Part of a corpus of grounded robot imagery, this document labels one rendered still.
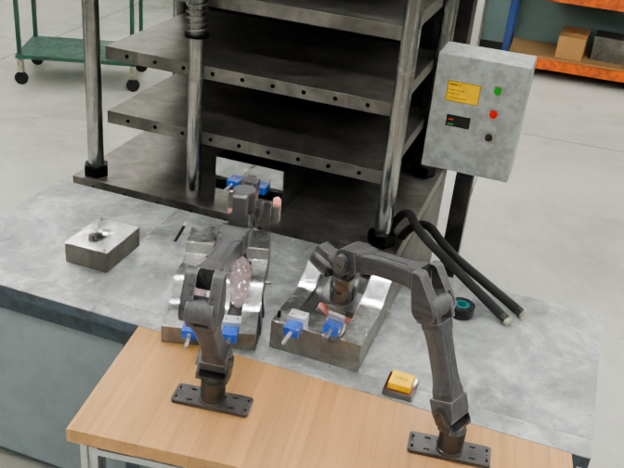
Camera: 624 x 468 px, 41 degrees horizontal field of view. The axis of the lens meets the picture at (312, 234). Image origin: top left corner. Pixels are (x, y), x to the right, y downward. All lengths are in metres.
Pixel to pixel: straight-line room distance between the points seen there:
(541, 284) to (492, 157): 1.77
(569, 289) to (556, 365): 2.08
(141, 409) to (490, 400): 0.91
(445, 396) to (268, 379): 0.50
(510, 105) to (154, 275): 1.26
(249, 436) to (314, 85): 1.31
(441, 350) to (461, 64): 1.14
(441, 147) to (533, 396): 0.95
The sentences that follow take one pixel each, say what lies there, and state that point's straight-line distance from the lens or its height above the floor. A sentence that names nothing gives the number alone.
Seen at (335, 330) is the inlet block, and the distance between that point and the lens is 2.19.
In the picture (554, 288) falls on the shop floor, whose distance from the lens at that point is 4.52.
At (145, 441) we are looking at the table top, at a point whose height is 0.80.
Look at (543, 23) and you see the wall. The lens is 8.73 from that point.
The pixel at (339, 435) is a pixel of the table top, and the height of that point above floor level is 0.80.
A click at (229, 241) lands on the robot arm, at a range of 1.95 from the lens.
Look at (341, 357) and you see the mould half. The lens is 2.27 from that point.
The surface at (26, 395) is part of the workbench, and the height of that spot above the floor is 0.34.
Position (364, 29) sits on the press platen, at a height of 1.51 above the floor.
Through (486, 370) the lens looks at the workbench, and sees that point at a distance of 2.39.
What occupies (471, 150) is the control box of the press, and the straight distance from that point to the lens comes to 2.85.
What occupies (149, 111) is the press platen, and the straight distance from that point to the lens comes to 3.27.
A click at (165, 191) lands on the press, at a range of 3.21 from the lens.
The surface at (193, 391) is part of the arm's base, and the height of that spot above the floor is 0.81.
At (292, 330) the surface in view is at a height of 0.90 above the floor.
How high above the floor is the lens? 2.18
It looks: 28 degrees down
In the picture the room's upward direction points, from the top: 6 degrees clockwise
